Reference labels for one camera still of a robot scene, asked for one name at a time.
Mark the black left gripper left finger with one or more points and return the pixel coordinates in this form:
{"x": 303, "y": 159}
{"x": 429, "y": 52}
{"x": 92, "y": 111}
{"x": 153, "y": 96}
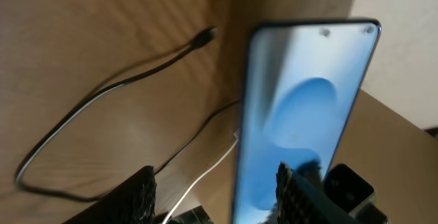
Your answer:
{"x": 132, "y": 202}

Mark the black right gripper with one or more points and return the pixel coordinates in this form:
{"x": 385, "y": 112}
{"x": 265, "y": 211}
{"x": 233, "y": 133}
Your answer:
{"x": 349, "y": 191}

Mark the blue Galaxy smartphone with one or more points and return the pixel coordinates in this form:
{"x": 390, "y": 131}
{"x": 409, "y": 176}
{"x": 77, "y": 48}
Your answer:
{"x": 301, "y": 82}

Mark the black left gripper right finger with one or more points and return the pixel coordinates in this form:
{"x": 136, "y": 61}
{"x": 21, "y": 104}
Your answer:
{"x": 300, "y": 198}

